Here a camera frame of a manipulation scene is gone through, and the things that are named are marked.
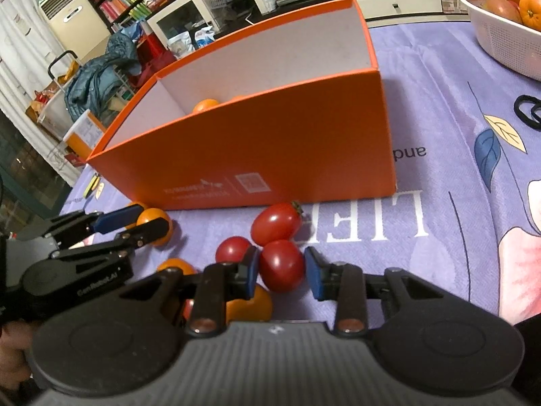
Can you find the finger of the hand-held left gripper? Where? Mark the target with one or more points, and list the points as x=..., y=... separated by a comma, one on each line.
x=116, y=220
x=148, y=230

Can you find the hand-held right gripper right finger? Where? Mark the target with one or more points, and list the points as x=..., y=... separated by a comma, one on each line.
x=312, y=279

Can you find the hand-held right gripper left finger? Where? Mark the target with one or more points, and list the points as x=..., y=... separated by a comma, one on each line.
x=252, y=270

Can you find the small orange mandarin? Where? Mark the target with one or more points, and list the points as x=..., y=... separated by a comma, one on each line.
x=206, y=105
x=253, y=306
x=175, y=266
x=148, y=215

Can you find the red cherry tomato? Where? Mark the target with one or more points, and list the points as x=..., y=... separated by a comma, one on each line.
x=274, y=224
x=232, y=248
x=188, y=309
x=281, y=266

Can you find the orange cardboard box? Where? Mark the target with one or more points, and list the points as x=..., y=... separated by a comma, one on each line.
x=274, y=152

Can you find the person's left hand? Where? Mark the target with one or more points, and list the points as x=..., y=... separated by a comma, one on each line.
x=12, y=342

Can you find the blue padded jacket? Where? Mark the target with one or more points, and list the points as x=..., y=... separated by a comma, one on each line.
x=97, y=76

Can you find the purple floral tablecloth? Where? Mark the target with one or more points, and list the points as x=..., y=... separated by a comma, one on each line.
x=443, y=169

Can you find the metal trolley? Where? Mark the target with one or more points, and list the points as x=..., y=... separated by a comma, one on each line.
x=62, y=56

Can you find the beige standing air conditioner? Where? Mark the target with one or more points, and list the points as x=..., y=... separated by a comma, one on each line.
x=76, y=25

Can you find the white blue plastic bag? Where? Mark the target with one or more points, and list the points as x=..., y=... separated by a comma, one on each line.
x=205, y=38

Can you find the dark bookshelf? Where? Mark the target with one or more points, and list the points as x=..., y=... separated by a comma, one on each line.
x=114, y=0

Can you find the white plastic basket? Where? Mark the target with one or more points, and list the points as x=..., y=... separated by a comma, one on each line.
x=498, y=46

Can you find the red apple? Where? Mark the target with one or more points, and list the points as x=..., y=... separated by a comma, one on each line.
x=501, y=10

